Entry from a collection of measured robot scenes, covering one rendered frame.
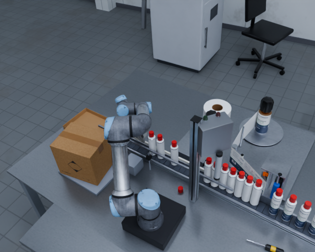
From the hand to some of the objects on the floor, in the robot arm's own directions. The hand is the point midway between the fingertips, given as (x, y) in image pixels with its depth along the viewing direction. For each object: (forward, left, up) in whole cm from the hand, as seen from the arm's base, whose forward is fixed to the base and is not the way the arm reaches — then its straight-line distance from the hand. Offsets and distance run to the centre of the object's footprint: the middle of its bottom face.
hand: (142, 141), depth 228 cm
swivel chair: (-15, -277, -98) cm, 294 cm away
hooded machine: (+86, -256, -102) cm, 288 cm away
